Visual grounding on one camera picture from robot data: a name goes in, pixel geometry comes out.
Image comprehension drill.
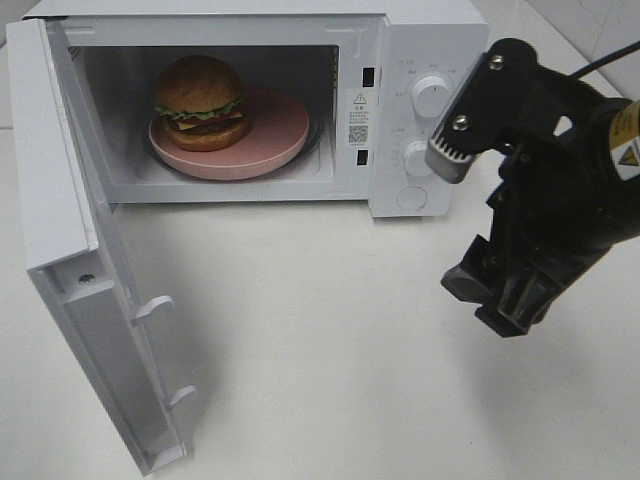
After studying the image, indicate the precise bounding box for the white microwave door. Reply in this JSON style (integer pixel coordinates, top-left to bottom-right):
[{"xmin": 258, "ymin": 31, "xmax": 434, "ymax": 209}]
[{"xmin": 6, "ymin": 19, "xmax": 194, "ymax": 474}]

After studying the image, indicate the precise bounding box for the pink round plate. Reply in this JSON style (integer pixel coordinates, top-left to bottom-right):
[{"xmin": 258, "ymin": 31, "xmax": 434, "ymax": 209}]
[{"xmin": 148, "ymin": 86, "xmax": 310, "ymax": 181}]

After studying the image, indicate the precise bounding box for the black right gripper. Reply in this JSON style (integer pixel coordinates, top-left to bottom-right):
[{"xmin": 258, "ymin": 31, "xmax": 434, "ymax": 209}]
[{"xmin": 441, "ymin": 67, "xmax": 639, "ymax": 338}]

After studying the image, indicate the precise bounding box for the white round door button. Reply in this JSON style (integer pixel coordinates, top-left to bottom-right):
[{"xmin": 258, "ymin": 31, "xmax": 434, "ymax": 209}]
[{"xmin": 396, "ymin": 186, "xmax": 427, "ymax": 211}]

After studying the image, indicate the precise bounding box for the white lower microwave knob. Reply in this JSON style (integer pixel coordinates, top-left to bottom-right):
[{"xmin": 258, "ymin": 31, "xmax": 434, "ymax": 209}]
[{"xmin": 403, "ymin": 141, "xmax": 433, "ymax": 177}]

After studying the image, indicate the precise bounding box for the white upper microwave knob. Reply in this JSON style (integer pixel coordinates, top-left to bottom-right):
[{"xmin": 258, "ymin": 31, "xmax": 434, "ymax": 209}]
[{"xmin": 410, "ymin": 73, "xmax": 452, "ymax": 118}]

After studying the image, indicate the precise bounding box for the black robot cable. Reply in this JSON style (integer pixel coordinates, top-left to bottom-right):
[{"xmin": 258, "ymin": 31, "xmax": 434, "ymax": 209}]
[{"xmin": 569, "ymin": 41, "xmax": 640, "ymax": 80}]

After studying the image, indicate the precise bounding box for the white microwave knob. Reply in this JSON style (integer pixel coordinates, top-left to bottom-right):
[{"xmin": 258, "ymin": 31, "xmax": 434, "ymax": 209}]
[
  {"xmin": 403, "ymin": 141, "xmax": 433, "ymax": 177},
  {"xmin": 410, "ymin": 73, "xmax": 452, "ymax": 118}
]

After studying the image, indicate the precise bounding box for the white microwave oven body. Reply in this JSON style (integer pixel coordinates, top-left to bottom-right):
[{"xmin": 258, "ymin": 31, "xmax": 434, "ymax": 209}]
[{"xmin": 19, "ymin": 1, "xmax": 489, "ymax": 217}]

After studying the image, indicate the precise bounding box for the burger with lettuce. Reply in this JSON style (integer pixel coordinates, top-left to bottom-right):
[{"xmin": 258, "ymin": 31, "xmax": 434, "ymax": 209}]
[{"xmin": 154, "ymin": 55, "xmax": 252, "ymax": 152}]

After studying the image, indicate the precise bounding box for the glass microwave turntable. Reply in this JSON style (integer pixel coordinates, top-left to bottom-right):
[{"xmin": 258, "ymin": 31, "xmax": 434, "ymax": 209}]
[{"xmin": 148, "ymin": 119, "xmax": 321, "ymax": 181}]

